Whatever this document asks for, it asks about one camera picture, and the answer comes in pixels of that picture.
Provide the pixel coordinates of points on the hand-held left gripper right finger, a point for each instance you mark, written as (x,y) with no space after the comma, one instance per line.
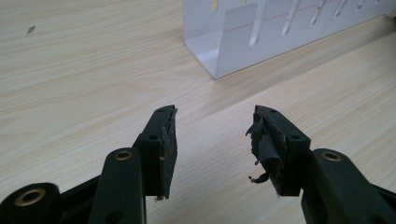
(289,149)

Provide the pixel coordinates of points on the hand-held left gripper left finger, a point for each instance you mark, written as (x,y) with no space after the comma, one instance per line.
(157,149)

